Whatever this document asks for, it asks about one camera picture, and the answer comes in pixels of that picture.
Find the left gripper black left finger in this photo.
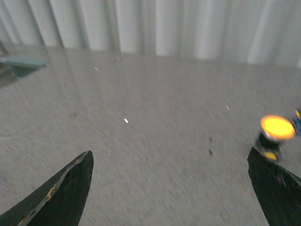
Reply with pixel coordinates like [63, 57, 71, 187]
[0, 151, 94, 226]

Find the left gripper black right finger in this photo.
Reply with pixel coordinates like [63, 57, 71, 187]
[247, 146, 301, 226]

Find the yellow mushroom push button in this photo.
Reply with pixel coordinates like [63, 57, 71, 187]
[254, 115, 296, 162]

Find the green mushroom push button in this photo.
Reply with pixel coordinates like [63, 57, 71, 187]
[293, 108, 301, 136]

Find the teal grated box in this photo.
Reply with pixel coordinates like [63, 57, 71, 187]
[0, 56, 48, 77]

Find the white pleated curtain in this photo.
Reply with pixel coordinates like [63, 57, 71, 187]
[0, 0, 301, 67]

